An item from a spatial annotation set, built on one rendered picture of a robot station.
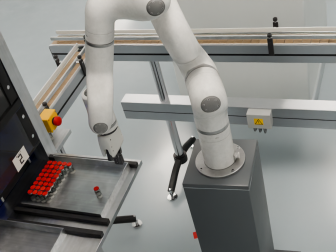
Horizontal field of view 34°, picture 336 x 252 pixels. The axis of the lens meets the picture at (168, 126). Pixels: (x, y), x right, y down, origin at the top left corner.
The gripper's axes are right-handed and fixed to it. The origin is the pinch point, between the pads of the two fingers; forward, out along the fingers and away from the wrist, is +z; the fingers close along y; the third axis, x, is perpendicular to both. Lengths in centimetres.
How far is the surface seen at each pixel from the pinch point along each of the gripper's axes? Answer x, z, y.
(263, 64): 19, 61, -144
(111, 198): -1.2, 9.5, 10.8
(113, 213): 1.0, 11.5, 15.9
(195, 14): -18, 25, -144
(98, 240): 0.7, 11.5, 28.2
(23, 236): -28.6, 11.2, 31.1
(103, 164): -12.1, 10.0, -6.0
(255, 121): 28, 49, -80
